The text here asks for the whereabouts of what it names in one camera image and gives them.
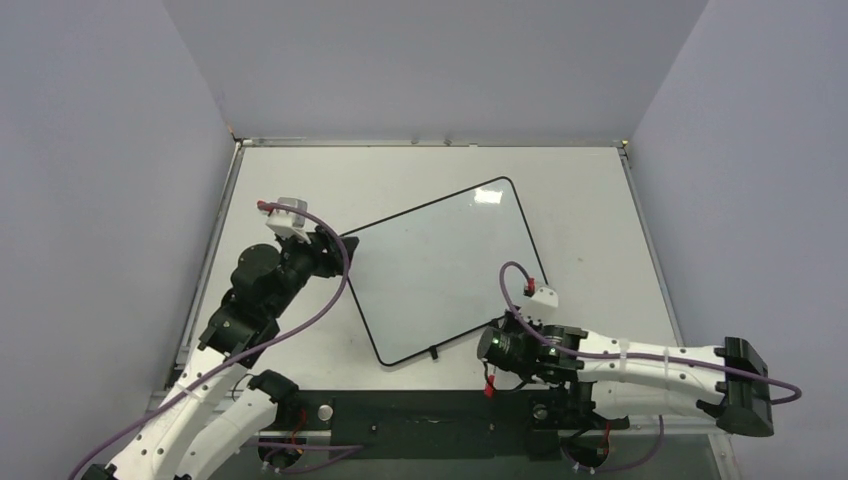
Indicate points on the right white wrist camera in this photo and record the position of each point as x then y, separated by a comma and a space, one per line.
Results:
542, 302

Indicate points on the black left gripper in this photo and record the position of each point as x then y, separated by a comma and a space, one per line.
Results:
326, 252

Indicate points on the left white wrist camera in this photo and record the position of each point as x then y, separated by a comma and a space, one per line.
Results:
285, 224

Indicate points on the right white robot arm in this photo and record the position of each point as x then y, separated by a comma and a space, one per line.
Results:
592, 380

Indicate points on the white whiteboard with black frame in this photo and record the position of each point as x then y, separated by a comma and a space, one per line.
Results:
428, 275

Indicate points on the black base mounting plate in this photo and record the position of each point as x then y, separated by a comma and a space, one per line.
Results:
447, 424

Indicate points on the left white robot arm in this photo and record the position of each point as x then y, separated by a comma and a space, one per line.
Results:
183, 438

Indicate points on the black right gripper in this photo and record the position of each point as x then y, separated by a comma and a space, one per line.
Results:
506, 325

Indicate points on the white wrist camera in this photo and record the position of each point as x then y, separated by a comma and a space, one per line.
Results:
542, 302
285, 224

